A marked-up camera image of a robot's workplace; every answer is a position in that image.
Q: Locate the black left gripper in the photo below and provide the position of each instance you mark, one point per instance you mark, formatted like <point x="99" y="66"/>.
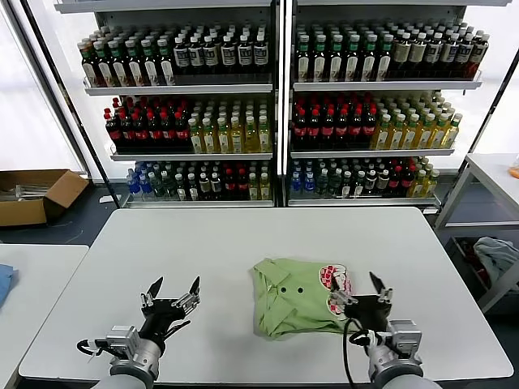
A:
<point x="164" y="318"/>

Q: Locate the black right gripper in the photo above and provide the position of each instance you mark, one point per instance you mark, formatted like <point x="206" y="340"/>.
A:
<point x="369" y="312"/>

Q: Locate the green polo shirt red print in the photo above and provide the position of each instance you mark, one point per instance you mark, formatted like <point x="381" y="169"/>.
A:
<point x="292" y="300"/>

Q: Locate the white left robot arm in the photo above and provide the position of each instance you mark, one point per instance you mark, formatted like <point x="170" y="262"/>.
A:
<point x="138" y="364"/>

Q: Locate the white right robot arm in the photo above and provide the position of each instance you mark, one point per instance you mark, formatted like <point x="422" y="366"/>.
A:
<point x="393" y="368"/>

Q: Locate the black storage bin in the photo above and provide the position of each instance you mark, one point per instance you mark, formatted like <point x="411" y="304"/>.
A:
<point x="456" y="253"/>

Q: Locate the small dark bottle white cap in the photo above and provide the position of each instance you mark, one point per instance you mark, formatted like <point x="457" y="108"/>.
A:
<point x="179" y="188"/>
<point x="205" y="187"/>
<point x="193" y="189"/>
<point x="370" y="182"/>
<point x="215" y="186"/>
<point x="383" y="182"/>
<point x="359" y="185"/>
<point x="347" y="185"/>

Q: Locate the clear water bottle white cap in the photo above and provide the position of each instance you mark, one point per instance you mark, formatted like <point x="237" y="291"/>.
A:
<point x="166" y="186"/>
<point x="335" y="184"/>
<point x="155" y="186"/>
<point x="322" y="183"/>

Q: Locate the white flat floor object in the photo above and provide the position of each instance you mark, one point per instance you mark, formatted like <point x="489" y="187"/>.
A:
<point x="109" y="199"/>

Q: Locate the blue water bottle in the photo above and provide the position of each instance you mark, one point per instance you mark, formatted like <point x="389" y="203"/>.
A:
<point x="143" y="185"/>
<point x="131" y="184"/>
<point x="310" y="183"/>
<point x="297" y="183"/>

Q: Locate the cola bottle red cap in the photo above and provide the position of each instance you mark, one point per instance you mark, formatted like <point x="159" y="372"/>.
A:
<point x="328" y="130"/>
<point x="314" y="130"/>
<point x="341" y="130"/>
<point x="407" y="181"/>
<point x="126" y="131"/>
<point x="242" y="185"/>
<point x="395" y="182"/>
<point x="154" y="131"/>
<point x="300" y="129"/>
<point x="112" y="131"/>
<point x="168" y="131"/>
<point x="230" y="185"/>
<point x="181" y="131"/>
<point x="355" y="130"/>
<point x="140" y="132"/>
<point x="369" y="129"/>

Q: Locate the red cloth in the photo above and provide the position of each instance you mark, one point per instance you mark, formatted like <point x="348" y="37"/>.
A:
<point x="484" y="271"/>

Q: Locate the yellow juice bottle green label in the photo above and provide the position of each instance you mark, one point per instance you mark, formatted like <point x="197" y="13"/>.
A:
<point x="223" y="139"/>
<point x="265" y="186"/>
<point x="418" y="185"/>
<point x="451" y="133"/>
<point x="237" y="139"/>
<point x="251" y="139"/>
<point x="396" y="135"/>
<point x="264" y="138"/>
<point x="382" y="135"/>
<point x="430" y="184"/>
<point x="209" y="139"/>
<point x="410" y="135"/>
<point x="254" y="187"/>
<point x="196" y="139"/>
<point x="438" y="135"/>
<point x="424" y="135"/>

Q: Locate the grey blue cloth bundle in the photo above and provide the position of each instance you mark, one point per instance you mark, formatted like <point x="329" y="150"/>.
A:
<point x="496" y="255"/>

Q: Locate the blue folded cloth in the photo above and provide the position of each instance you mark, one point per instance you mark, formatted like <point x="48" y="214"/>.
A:
<point x="7" y="283"/>

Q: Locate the brown cardboard box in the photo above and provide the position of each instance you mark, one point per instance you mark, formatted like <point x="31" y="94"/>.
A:
<point x="22" y="212"/>

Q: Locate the clear plastic packing items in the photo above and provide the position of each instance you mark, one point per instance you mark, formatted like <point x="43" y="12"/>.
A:
<point x="24" y="191"/>

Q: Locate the black slanted pole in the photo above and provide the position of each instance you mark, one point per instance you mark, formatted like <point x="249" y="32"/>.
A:
<point x="84" y="133"/>
<point x="490" y="107"/>

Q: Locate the orange object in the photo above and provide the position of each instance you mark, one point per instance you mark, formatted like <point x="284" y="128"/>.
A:
<point x="515" y="168"/>

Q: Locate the grey metal shelf rack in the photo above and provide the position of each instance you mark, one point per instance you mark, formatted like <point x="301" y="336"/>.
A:
<point x="178" y="90"/>
<point x="385" y="86"/>

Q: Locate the brown tea bottle green label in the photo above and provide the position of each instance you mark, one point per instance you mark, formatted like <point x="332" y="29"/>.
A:
<point x="303" y="65"/>
<point x="104" y="71"/>
<point x="120" y="71"/>
<point x="353" y="65"/>
<point x="336" y="65"/>
<point x="369" y="65"/>
<point x="166" y="69"/>
<point x="135" y="69"/>
<point x="91" y="71"/>
<point x="151" y="69"/>
<point x="384" y="64"/>
<point x="319" y="65"/>

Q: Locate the dark bottle white square label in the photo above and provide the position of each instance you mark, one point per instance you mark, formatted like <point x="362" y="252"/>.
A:
<point x="433" y="53"/>
<point x="477" y="54"/>
<point x="260" y="54"/>
<point x="448" y="54"/>
<point x="245" y="54"/>
<point x="196" y="56"/>
<point x="181" y="56"/>
<point x="228" y="55"/>
<point x="463" y="54"/>
<point x="211" y="56"/>

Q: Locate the dark bottle beige label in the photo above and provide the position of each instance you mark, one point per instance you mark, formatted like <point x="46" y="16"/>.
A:
<point x="401" y="54"/>
<point x="417" y="53"/>

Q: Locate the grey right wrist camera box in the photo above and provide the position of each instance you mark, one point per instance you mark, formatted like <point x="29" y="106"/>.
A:
<point x="404" y="338"/>

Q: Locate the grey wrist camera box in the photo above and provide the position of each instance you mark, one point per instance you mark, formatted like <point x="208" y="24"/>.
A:
<point x="404" y="338"/>
<point x="121" y="342"/>

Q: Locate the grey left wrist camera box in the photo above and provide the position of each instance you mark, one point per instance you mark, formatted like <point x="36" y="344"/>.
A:
<point x="121" y="342"/>

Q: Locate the grey frame side table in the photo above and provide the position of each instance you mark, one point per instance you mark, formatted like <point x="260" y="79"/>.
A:
<point x="492" y="170"/>

